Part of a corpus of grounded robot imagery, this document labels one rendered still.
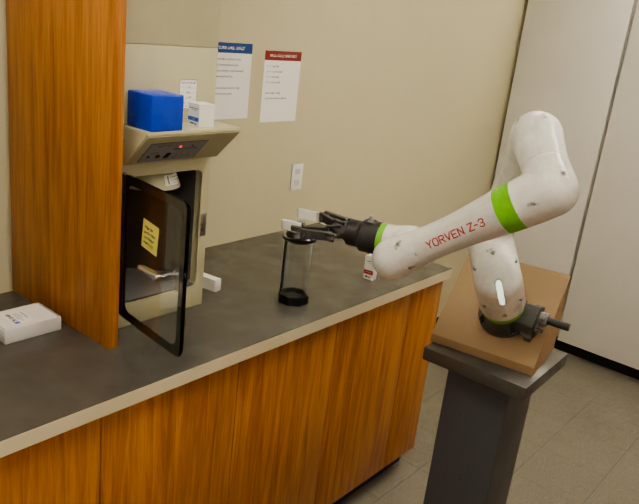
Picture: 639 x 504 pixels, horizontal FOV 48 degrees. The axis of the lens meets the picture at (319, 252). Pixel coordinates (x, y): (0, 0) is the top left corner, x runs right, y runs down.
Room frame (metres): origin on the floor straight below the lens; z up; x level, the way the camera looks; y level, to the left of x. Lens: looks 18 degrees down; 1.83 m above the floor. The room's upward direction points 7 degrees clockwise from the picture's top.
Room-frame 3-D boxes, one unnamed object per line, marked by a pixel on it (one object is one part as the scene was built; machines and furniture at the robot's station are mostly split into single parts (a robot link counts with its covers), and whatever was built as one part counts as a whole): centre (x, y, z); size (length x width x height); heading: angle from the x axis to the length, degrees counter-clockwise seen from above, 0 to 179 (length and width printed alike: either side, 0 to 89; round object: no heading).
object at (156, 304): (1.69, 0.42, 1.19); 0.30 x 0.01 x 0.40; 44
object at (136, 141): (1.89, 0.40, 1.46); 0.32 x 0.12 x 0.10; 142
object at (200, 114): (1.94, 0.36, 1.54); 0.05 x 0.05 x 0.06; 47
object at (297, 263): (2.17, 0.07, 1.06); 0.11 x 0.11 x 0.21
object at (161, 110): (1.82, 0.45, 1.56); 0.10 x 0.10 x 0.09; 52
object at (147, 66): (2.01, 0.54, 1.33); 0.32 x 0.25 x 0.77; 142
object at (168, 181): (2.01, 0.51, 1.34); 0.18 x 0.18 x 0.05
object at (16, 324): (1.74, 0.77, 0.96); 0.16 x 0.12 x 0.04; 142
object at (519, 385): (1.97, -0.56, 0.92); 0.32 x 0.32 x 0.04; 54
